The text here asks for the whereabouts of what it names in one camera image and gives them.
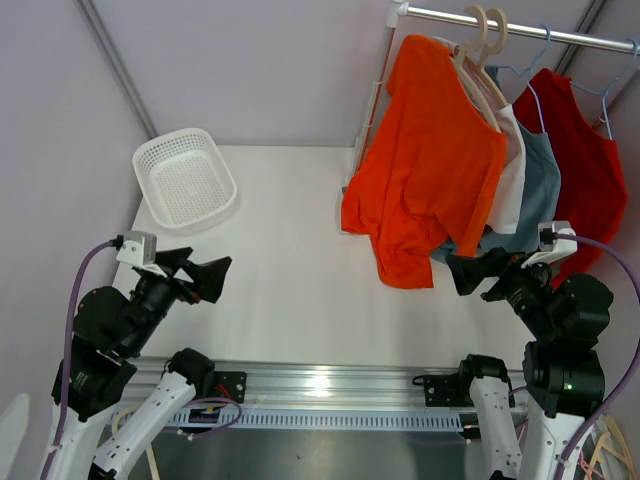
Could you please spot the metal clothes rack rail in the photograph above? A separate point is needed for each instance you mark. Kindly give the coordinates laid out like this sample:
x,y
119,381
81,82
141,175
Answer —
x,y
567,38

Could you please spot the grey blue t shirt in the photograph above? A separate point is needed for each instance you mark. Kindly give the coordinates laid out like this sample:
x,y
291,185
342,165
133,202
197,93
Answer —
x,y
528,189

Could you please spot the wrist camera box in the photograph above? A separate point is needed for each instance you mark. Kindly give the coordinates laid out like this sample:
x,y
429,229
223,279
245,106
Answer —
x,y
137,248
548,233

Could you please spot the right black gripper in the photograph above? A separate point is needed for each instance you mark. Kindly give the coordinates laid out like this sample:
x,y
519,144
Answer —
x,y
468,270

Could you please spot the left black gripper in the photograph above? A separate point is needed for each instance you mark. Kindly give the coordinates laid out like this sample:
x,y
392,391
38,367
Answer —
x,y
208,277

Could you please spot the aluminium mounting rail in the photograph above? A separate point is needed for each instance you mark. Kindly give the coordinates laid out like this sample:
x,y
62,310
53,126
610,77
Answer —
x,y
330,387

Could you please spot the red t shirt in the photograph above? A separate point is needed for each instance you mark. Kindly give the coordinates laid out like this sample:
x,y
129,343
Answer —
x,y
593,194

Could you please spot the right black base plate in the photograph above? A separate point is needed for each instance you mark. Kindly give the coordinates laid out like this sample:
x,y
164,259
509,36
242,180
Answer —
x,y
444,390

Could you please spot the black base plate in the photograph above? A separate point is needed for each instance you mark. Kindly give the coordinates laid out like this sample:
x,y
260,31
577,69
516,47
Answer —
x,y
229,384
444,390

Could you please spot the white perforated plastic basket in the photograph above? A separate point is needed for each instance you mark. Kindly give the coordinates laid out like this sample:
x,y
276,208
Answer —
x,y
185,181

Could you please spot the orange t shirt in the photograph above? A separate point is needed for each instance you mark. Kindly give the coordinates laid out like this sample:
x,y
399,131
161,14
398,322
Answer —
x,y
374,204

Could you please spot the white slotted cable duct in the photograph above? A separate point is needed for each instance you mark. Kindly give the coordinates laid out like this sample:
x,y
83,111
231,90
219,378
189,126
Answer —
x,y
330,420

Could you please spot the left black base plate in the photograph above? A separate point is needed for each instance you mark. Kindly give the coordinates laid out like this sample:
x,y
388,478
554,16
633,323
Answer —
x,y
229,384

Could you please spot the white clothes rack post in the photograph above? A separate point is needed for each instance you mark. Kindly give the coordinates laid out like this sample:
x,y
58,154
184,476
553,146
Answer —
x,y
397,9

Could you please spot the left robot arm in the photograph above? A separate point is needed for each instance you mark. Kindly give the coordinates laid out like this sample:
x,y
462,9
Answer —
x,y
105,330

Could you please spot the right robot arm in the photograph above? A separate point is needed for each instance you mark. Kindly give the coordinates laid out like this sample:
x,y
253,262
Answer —
x,y
562,372

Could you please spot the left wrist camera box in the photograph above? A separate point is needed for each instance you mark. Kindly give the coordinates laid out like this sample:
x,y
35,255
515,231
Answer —
x,y
137,248

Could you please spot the white t shirt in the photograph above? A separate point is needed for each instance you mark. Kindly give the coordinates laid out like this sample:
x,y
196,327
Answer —
x,y
469,153

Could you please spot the pile of hangers on floor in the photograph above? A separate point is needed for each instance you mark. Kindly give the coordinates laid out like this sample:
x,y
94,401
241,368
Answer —
x,y
605,453

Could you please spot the beige hanger on floor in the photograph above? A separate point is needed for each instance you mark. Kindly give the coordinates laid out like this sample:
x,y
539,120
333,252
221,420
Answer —
x,y
150,455

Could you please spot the white object at corner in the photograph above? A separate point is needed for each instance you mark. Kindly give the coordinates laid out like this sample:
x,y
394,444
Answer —
x,y
13,426

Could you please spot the beige wooden hanger front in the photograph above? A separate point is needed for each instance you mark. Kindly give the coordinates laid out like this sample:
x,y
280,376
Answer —
x,y
477,65

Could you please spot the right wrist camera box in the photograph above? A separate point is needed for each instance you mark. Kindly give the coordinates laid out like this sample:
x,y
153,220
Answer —
x,y
548,233

